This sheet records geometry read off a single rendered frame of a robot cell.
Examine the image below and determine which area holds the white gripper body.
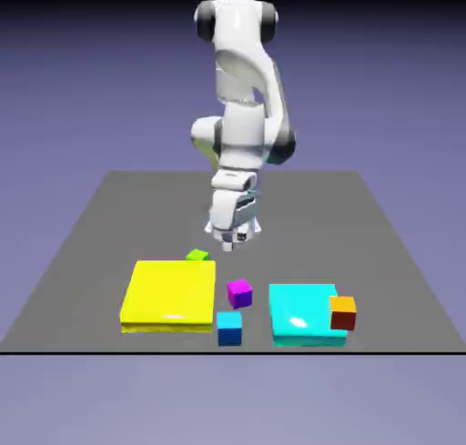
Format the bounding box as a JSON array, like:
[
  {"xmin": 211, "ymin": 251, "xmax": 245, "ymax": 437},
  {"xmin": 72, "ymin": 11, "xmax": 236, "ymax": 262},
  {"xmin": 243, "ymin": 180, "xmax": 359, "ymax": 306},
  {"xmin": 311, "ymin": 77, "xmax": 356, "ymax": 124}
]
[{"xmin": 209, "ymin": 189, "xmax": 240, "ymax": 237}]

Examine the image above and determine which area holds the small magenta cube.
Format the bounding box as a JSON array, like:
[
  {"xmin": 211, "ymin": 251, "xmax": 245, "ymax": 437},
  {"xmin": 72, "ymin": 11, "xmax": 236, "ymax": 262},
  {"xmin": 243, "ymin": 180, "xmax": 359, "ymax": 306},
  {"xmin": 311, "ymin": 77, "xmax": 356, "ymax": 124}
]
[{"xmin": 226, "ymin": 278, "xmax": 254, "ymax": 310}]

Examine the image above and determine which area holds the small blue cube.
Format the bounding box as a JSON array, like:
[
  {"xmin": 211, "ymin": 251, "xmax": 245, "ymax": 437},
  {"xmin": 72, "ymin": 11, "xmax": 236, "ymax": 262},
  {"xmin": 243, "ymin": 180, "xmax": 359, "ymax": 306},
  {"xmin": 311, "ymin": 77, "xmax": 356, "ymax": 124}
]
[{"xmin": 216, "ymin": 310, "xmax": 244, "ymax": 347}]

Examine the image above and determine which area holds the small orange cube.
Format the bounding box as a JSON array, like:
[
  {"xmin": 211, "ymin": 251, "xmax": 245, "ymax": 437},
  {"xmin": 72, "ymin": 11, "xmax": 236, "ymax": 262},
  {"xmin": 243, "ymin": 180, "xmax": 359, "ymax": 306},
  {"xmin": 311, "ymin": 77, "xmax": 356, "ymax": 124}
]
[{"xmin": 329, "ymin": 295, "xmax": 358, "ymax": 332}]

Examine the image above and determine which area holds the large yellow box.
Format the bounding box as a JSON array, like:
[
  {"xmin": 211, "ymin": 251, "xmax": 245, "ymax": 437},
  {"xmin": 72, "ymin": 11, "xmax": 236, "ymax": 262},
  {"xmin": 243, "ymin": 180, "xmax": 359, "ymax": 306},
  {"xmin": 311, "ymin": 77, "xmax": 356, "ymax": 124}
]
[{"xmin": 118, "ymin": 258, "xmax": 217, "ymax": 336}]

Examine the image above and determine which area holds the large cyan box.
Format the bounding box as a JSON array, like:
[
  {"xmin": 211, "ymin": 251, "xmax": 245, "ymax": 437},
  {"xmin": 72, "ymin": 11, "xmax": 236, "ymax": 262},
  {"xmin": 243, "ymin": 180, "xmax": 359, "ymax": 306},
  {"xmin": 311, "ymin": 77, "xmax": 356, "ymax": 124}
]
[{"xmin": 268, "ymin": 282, "xmax": 350, "ymax": 349}]

